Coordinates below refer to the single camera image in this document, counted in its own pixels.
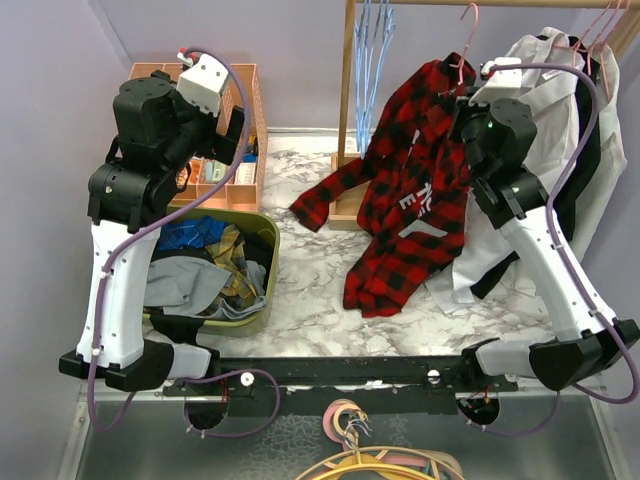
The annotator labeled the pink wire hanger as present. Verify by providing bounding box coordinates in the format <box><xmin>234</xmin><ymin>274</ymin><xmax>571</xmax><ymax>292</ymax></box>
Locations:
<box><xmin>452</xmin><ymin>2</ymin><xmax>479</xmax><ymax>85</ymax></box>

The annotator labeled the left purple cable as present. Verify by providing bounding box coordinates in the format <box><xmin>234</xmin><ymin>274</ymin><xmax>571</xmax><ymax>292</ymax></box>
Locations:
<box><xmin>87</xmin><ymin>46</ymin><xmax>281</xmax><ymax>440</ymax></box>

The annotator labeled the wooden clothes rack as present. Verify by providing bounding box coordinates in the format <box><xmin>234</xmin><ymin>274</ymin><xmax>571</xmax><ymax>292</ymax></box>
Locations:
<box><xmin>328</xmin><ymin>0</ymin><xmax>640</xmax><ymax>231</ymax></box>

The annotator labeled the white hanging shirt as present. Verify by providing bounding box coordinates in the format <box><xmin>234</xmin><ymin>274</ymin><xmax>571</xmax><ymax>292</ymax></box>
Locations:
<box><xmin>426</xmin><ymin>46</ymin><xmax>628</xmax><ymax>313</ymax></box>

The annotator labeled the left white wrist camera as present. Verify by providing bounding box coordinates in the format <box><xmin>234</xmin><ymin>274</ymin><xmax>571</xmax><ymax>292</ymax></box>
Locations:
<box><xmin>176</xmin><ymin>49</ymin><xmax>230</xmax><ymax>117</ymax></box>

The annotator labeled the red black plaid shirt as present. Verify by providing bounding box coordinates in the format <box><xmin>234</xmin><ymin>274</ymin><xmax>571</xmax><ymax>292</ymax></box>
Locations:
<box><xmin>289</xmin><ymin>52</ymin><xmax>476</xmax><ymax>318</ymax></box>

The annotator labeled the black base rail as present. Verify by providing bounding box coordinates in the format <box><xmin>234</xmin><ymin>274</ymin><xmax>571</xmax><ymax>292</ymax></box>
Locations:
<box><xmin>163</xmin><ymin>355</ymin><xmax>517</xmax><ymax>417</ymax></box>

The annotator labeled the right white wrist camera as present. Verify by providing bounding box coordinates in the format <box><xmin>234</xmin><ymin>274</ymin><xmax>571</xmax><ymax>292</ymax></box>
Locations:
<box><xmin>470</xmin><ymin>57</ymin><xmax>523</xmax><ymax>104</ymax></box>

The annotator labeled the blue cloth in bin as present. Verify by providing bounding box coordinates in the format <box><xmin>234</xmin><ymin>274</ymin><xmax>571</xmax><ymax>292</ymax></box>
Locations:
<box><xmin>156</xmin><ymin>216</ymin><xmax>227</xmax><ymax>251</ymax></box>

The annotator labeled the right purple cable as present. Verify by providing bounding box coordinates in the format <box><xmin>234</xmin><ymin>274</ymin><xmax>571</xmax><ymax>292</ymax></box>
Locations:
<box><xmin>459</xmin><ymin>62</ymin><xmax>640</xmax><ymax>437</ymax></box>

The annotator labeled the purple cable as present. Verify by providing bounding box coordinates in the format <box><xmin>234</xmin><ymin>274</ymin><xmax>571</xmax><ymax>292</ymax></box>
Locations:
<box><xmin>87</xmin><ymin>46</ymin><xmax>281</xmax><ymax>440</ymax></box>
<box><xmin>459</xmin><ymin>62</ymin><xmax>640</xmax><ymax>437</ymax></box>

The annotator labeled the yellow plaid cloth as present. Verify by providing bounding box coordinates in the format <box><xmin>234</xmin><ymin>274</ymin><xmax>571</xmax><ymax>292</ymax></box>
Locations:
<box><xmin>205</xmin><ymin>224</ymin><xmax>258</xmax><ymax>309</ymax></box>

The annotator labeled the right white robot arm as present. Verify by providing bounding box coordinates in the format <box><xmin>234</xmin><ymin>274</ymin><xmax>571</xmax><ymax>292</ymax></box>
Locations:
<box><xmin>450</xmin><ymin>96</ymin><xmax>639</xmax><ymax>392</ymax></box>

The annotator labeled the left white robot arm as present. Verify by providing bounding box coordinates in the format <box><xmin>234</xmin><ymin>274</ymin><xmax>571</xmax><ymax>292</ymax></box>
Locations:
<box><xmin>58</xmin><ymin>67</ymin><xmax>250</xmax><ymax>395</ymax></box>

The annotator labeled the olive green laundry bin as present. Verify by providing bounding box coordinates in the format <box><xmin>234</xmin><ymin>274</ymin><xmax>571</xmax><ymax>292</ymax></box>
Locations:
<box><xmin>143</xmin><ymin>207</ymin><xmax>280</xmax><ymax>344</ymax></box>

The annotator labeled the pile of coloured hangers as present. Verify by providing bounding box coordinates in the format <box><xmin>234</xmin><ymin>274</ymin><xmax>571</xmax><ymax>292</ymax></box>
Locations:
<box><xmin>298</xmin><ymin>399</ymin><xmax>464</xmax><ymax>480</ymax></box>

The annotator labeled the pink hanger holding shirts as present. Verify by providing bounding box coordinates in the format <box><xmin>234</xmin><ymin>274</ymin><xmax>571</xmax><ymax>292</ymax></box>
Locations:
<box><xmin>553</xmin><ymin>1</ymin><xmax>639</xmax><ymax>101</ymax></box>

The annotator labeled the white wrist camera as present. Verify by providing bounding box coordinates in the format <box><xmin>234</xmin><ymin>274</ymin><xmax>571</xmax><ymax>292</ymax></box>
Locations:
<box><xmin>176</xmin><ymin>49</ymin><xmax>230</xmax><ymax>117</ymax></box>
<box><xmin>470</xmin><ymin>57</ymin><xmax>523</xmax><ymax>104</ymax></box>

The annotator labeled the black hanging garment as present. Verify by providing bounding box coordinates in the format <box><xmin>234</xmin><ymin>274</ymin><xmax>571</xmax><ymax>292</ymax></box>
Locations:
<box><xmin>452</xmin><ymin>28</ymin><xmax>601</xmax><ymax>302</ymax></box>

